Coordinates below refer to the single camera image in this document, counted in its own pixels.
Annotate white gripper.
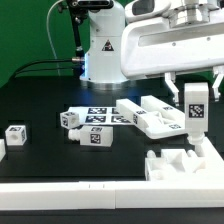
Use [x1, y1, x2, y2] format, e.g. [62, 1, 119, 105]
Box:
[121, 0, 224, 105]

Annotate white chair seat block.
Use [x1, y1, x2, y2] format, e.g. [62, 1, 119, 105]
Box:
[144, 148, 218, 183]

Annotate white right fence bar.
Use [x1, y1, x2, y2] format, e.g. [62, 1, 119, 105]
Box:
[195, 137, 224, 181]

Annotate white fence bar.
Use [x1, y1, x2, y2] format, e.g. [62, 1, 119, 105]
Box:
[195, 137, 224, 181]
[0, 181, 224, 211]

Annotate flat white tagged plate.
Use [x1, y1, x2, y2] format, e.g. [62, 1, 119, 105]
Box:
[68, 107, 130, 125]

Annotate white front fence bar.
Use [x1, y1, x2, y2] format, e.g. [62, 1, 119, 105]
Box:
[0, 181, 224, 211]

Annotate small white cube block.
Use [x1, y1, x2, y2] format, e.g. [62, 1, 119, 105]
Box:
[5, 125, 27, 146]

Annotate white fence piece left edge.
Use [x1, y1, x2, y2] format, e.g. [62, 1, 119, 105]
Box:
[0, 139, 6, 162]

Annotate white chair back frame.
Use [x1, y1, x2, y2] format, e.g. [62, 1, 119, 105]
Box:
[116, 95, 186, 139]

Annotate black cables at base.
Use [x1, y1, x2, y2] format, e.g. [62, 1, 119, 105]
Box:
[9, 56, 84, 80]

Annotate white cable behind robot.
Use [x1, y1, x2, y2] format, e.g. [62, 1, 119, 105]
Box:
[46, 0, 64, 77]

